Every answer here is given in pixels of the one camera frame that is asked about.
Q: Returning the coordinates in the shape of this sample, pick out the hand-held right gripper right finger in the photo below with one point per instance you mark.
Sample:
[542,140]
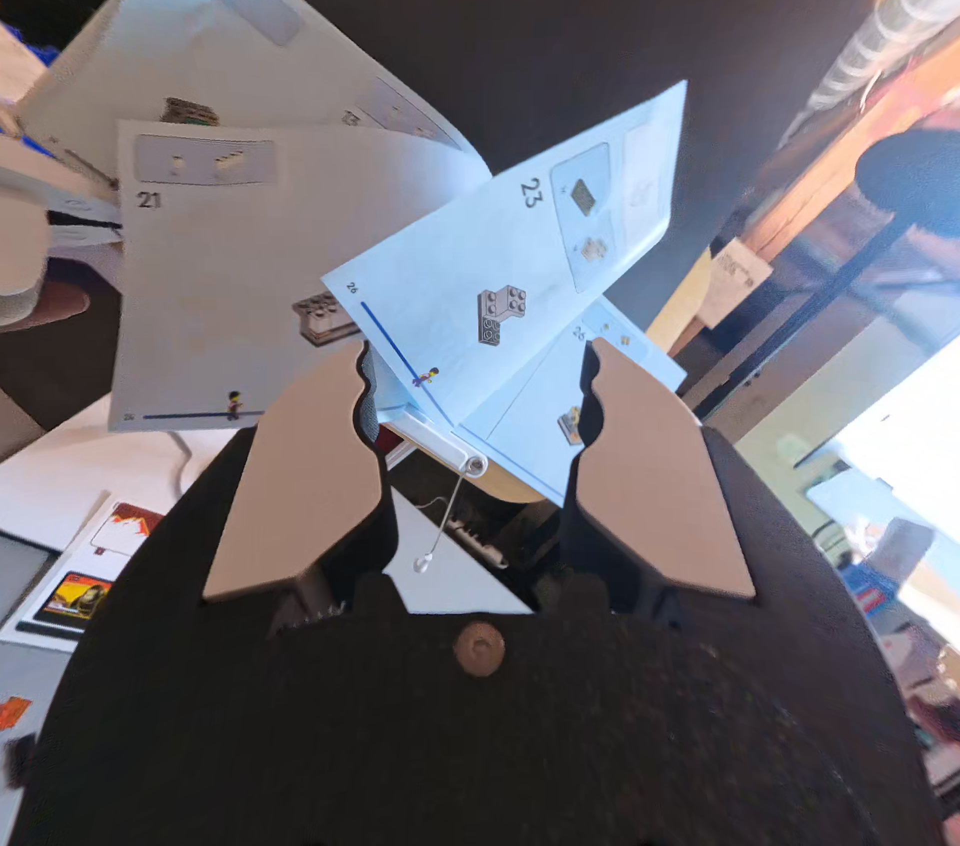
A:
[660,486]

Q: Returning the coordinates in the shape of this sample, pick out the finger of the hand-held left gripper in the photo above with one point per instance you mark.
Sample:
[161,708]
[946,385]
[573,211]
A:
[86,236]
[60,193]

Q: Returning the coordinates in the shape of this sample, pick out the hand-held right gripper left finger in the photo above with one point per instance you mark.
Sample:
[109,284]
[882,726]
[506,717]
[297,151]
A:
[300,486]

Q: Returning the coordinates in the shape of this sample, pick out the instruction booklet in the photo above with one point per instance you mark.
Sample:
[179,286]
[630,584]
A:
[225,261]

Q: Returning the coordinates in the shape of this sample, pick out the orange lego flame piece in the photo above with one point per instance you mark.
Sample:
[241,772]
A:
[13,711]

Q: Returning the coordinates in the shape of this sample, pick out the person's left hand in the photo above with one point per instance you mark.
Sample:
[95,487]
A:
[64,306]

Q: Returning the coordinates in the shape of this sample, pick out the white book stand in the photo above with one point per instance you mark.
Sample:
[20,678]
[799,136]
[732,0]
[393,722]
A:
[442,445]

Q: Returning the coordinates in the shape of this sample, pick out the white paper notice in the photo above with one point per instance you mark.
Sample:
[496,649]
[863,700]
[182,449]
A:
[735,283]

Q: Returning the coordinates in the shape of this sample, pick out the sticker sheet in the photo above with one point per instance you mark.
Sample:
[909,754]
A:
[90,561]

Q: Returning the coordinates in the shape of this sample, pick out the black floor lamp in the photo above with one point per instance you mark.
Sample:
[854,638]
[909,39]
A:
[907,178]

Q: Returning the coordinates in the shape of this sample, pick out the silver ventilation duct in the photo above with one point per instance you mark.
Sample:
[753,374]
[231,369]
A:
[885,28]

